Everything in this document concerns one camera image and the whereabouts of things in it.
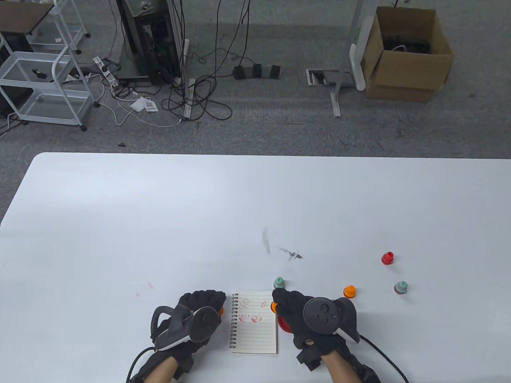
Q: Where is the person's right hand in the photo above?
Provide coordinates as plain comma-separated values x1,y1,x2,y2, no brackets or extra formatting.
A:
272,289,352,369

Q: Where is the person's left hand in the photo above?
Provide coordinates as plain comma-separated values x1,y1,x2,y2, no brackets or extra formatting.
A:
152,290,227,377

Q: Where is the spiral lined notebook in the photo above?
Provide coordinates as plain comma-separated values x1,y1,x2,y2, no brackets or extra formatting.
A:
230,290,279,355

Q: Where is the person's right forearm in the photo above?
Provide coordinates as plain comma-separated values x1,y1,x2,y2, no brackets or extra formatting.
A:
321,351,362,383

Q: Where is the person's left forearm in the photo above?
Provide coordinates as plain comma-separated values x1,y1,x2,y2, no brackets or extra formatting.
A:
142,355,180,383

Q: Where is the black grey handheld controller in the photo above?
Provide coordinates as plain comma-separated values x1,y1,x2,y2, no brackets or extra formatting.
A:
151,305,222,351
303,297,360,345

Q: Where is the white paper tag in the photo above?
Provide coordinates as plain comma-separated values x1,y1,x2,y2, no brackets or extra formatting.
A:
130,96,158,113

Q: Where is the grey metal table leg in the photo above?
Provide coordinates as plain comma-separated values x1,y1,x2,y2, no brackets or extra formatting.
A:
329,0,366,118

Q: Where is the metal floor outlet box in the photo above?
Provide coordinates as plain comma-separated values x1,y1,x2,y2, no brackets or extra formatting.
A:
306,69,356,88

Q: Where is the white power strip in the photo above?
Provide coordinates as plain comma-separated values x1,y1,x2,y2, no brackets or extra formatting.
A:
93,57,119,87

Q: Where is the white plastic bar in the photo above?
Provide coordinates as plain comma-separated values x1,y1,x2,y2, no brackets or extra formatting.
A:
349,16,374,92

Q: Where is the brown cardboard box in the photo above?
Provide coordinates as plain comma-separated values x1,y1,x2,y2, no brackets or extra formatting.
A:
361,6,456,103

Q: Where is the black computer cabinet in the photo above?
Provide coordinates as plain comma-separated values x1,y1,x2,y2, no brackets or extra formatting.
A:
115,0,185,85

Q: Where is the brown wooden side table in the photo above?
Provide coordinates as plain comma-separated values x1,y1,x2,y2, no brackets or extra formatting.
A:
0,2,54,36

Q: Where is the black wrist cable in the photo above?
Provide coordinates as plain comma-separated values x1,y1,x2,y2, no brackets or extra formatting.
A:
359,334,410,383
126,346,155,383

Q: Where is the black wrist camera strap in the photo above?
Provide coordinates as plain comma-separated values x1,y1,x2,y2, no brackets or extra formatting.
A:
297,349,379,383

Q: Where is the white cable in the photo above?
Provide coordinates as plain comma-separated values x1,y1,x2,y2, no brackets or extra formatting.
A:
96,74,184,129

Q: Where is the tangle of black cables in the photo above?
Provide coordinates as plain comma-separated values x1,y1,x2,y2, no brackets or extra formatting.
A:
162,0,256,122

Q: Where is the aluminium floor rail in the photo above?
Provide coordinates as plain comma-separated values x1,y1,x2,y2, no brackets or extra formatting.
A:
183,78,196,120

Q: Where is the black foot pedal switch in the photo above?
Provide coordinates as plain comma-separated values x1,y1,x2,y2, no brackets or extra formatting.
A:
233,64,282,80

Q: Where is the white wire cart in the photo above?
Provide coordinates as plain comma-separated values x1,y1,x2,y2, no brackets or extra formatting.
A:
0,0,100,132

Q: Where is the bundle of black cords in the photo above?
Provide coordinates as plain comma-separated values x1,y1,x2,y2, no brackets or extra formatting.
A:
383,35,432,54

